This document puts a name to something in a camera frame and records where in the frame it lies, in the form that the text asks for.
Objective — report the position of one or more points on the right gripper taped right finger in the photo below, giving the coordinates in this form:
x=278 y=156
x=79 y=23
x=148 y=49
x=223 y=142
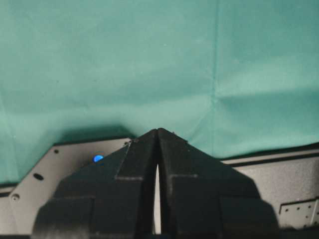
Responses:
x=203 y=198

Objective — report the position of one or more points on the green table cloth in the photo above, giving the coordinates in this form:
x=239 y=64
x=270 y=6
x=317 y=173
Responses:
x=229 y=76

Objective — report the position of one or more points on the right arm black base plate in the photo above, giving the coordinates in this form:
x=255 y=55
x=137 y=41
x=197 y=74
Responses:
x=287 y=179

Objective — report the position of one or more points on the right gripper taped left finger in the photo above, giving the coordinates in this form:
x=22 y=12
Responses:
x=110 y=199

